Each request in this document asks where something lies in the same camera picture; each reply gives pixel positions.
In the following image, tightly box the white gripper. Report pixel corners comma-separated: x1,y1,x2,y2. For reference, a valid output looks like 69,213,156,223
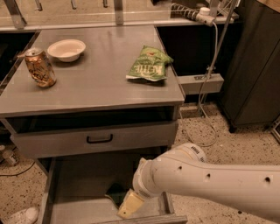
117,157,162,219

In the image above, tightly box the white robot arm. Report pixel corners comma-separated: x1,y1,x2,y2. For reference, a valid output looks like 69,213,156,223
118,143,280,223

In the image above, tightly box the open grey middle drawer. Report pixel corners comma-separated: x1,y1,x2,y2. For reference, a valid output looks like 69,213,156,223
38,147,187,224

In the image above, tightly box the grey drawer cabinet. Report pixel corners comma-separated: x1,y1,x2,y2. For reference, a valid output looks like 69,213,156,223
0,25,189,224

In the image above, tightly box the grey top drawer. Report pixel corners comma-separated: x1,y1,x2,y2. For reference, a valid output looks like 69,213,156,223
11,121,179,158

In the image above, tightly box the white shoe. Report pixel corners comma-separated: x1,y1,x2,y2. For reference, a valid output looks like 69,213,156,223
3,207,39,224

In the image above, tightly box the small can on floor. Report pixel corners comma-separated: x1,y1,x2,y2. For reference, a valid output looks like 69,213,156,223
2,150,19,166

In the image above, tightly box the green chip bag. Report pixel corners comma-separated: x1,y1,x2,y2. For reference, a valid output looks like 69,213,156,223
126,45,173,81

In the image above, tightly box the dark cabinet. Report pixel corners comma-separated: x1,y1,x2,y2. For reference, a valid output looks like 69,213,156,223
220,0,280,133

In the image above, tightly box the white bowl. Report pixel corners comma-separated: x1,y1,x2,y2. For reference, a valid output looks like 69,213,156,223
47,39,86,62

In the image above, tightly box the gold soda can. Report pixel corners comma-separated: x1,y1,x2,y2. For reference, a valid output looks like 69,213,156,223
24,47,56,88

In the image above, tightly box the white power strip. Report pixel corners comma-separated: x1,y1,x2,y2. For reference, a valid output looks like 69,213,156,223
171,3,214,26

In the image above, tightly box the black drawer handle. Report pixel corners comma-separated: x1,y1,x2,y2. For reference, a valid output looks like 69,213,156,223
86,134,114,144

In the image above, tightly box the black floor cable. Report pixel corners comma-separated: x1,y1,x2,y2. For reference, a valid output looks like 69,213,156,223
0,161,36,178

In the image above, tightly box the white power cable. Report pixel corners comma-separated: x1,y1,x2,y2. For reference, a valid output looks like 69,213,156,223
178,21,219,148

